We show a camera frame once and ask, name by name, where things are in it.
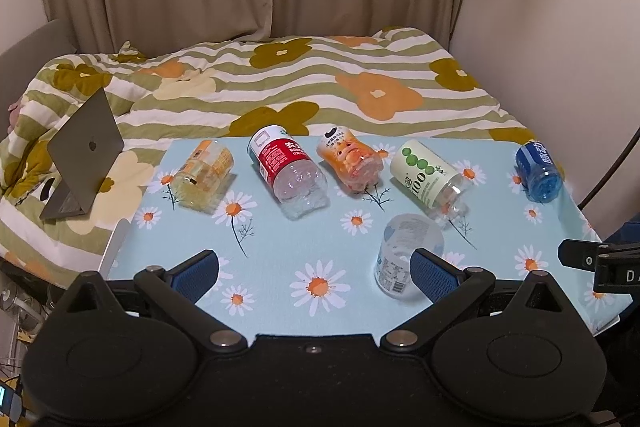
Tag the blue cup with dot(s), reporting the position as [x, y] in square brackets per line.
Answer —
[537, 172]

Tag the clear cup orange label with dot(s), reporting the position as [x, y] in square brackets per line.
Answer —
[350, 159]

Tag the grey headboard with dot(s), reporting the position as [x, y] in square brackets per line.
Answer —
[35, 44]

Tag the pink cloth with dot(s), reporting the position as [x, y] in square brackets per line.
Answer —
[15, 114]

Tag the striped floral blanket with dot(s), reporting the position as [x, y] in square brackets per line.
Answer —
[300, 82]

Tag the grey laptop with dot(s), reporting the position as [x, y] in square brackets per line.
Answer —
[85, 147]

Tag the clear cup yellow label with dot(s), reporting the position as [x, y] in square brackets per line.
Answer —
[205, 169]

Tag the clear cup white label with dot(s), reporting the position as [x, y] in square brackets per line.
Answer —
[405, 242]

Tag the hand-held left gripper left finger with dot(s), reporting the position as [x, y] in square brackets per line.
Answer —
[196, 276]

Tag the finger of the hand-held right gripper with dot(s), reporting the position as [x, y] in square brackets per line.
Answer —
[575, 253]

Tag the clear cup green dotted label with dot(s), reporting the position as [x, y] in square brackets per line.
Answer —
[425, 174]

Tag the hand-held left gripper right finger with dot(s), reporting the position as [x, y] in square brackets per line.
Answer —
[431, 277]

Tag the small lit device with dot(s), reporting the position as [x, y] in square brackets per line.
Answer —
[9, 402]

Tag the blue daisy tablecloth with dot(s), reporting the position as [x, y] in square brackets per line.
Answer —
[280, 252]

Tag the clear cup red label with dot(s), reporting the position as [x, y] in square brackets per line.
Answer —
[285, 167]

